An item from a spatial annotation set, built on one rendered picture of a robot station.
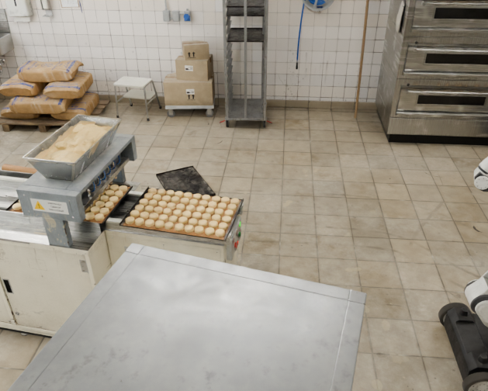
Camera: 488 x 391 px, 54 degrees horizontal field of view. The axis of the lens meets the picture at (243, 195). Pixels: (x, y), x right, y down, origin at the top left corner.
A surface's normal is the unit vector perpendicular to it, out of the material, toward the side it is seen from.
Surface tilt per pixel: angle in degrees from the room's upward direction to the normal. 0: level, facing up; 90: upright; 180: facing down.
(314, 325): 0
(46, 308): 90
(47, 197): 90
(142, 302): 0
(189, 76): 93
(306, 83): 90
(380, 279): 0
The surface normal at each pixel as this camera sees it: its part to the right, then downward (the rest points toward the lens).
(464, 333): 0.00, -0.84
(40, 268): -0.21, 0.52
